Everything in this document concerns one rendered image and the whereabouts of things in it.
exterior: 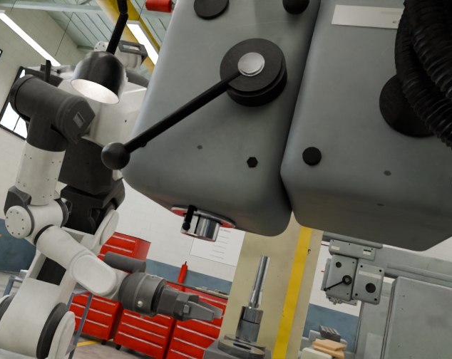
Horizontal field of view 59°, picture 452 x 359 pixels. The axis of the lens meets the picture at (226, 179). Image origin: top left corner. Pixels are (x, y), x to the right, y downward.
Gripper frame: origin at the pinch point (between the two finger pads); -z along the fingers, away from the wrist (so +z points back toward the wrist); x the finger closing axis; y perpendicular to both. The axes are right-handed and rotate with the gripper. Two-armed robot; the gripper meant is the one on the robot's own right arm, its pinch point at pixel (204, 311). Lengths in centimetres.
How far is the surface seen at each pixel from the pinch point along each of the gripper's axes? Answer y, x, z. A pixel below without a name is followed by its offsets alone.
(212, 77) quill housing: -29, -50, -3
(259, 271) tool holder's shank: -11.5, -1.3, -9.7
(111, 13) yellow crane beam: -357, 415, 348
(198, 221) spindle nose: -13.9, -42.8, -4.2
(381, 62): -32, -54, -20
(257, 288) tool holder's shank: -7.8, -1.3, -9.9
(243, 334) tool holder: 1.9, -2.5, -9.5
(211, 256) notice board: -45, 879, 180
